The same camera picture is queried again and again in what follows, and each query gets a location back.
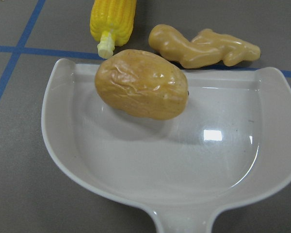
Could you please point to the yellow toy corn cob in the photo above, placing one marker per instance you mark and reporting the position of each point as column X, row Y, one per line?
column 111, row 24

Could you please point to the beige plastic dustpan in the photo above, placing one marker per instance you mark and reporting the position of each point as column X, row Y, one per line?
column 231, row 146

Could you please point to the tan toy ginger root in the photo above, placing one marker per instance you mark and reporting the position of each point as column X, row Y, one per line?
column 206, row 49

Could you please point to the brown toy potato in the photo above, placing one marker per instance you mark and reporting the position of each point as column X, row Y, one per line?
column 142, row 84

